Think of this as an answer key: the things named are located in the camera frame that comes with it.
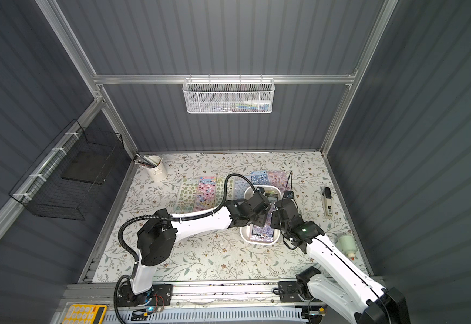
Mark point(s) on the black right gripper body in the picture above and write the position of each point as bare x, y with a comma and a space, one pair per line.
282, 208

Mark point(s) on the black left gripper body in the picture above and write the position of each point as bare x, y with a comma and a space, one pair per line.
260, 201

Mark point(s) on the white plastic storage tray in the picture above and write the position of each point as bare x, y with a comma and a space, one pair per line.
245, 231

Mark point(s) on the purple sticker sheet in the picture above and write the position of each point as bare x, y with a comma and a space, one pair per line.
265, 233

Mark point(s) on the light blue sticker sheet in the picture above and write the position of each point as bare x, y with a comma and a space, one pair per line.
240, 187

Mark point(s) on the pink 3D sticker sheet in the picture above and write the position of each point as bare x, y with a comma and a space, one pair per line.
280, 179

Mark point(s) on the white green owl sticker sheet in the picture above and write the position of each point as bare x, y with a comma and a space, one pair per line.
186, 196

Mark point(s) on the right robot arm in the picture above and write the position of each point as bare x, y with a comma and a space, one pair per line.
351, 293

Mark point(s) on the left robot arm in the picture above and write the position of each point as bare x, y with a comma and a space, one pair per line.
163, 231

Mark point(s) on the black white handheld device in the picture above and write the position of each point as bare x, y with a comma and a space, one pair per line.
327, 202

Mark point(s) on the cream metal pen bucket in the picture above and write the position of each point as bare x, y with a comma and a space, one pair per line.
156, 169

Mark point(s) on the items in white basket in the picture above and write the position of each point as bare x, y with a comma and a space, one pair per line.
255, 105

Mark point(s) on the yellow calculator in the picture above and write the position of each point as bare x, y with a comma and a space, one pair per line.
85, 314

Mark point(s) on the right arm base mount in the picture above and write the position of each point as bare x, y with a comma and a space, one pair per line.
294, 291

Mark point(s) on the white slotted cable duct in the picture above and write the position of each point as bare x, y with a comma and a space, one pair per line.
274, 314

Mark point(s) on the white wire wall basket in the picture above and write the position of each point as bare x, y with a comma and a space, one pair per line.
200, 98

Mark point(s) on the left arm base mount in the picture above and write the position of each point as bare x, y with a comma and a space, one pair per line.
158, 295

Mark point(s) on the black wire wall basket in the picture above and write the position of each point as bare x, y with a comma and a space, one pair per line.
66, 183

